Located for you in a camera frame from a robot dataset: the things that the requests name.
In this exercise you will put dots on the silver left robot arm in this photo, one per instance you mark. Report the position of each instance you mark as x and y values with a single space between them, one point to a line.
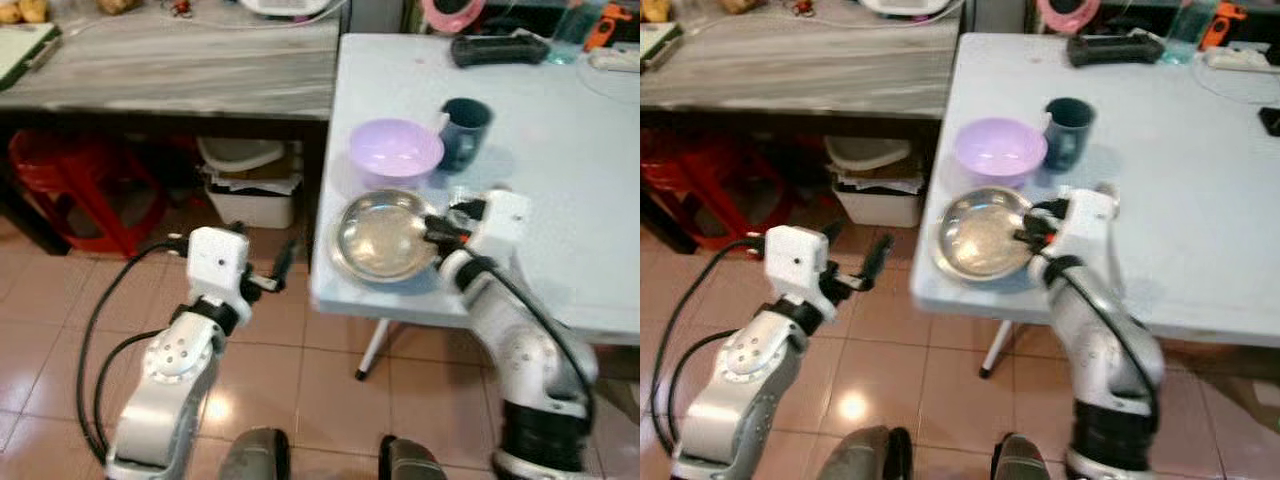
735 380
165 380

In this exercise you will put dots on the black handheld controller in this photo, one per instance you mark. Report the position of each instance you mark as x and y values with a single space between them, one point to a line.
500 50
1115 50

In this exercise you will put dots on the clear drinking glass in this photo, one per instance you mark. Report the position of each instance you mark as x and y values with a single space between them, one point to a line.
572 35
1188 35

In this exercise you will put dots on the round steel plate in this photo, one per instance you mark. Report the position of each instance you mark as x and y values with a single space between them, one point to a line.
382 238
980 236

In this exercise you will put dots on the dark blue mug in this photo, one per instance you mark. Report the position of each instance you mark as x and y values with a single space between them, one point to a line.
1070 135
465 135

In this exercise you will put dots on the white power strip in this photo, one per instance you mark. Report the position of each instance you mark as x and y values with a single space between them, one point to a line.
615 60
1245 60

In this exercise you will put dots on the grey marbled desk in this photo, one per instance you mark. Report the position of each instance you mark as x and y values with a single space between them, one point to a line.
170 70
800 65

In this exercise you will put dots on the pink round object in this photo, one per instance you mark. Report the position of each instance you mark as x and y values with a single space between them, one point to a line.
1068 14
452 14

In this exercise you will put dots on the small red object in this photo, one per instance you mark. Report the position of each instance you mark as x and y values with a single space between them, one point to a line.
802 7
181 7

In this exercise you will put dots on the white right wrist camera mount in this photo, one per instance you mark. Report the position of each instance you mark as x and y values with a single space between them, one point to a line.
502 225
1090 225

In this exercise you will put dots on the orange black tool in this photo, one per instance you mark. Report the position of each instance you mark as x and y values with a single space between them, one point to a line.
1224 25
602 25

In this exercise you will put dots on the black flat device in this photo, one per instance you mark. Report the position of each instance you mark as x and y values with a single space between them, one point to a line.
1271 120

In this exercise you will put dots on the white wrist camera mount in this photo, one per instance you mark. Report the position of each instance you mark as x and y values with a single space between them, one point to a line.
502 225
217 262
795 260
1090 225

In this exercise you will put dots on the red plastic stool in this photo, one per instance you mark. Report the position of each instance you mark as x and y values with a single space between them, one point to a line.
700 190
85 185

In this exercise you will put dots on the white plastic bin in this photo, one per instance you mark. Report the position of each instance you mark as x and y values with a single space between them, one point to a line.
878 195
252 195

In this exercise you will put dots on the white appliance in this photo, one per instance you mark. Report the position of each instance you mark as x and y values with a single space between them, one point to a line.
285 6
905 6

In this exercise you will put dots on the brown bread piece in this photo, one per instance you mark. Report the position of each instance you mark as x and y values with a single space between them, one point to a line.
742 5
118 5

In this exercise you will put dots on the green bordered board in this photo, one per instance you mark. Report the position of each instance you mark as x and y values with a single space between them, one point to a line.
22 52
655 45

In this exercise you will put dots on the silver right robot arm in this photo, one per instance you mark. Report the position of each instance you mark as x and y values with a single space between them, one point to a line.
525 350
1105 350

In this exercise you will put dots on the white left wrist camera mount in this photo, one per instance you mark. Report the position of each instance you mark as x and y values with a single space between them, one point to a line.
795 260
217 262

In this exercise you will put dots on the grey right robot leg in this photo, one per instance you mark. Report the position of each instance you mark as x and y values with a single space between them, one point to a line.
1020 458
412 460

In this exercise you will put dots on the yellow fruit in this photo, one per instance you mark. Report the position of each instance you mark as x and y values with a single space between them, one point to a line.
655 9
25 9

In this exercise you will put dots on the white folding table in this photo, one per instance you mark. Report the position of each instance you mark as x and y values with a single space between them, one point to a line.
1180 200
560 170

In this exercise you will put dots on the purple plastic bowl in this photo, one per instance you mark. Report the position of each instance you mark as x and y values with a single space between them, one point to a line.
1000 150
395 150

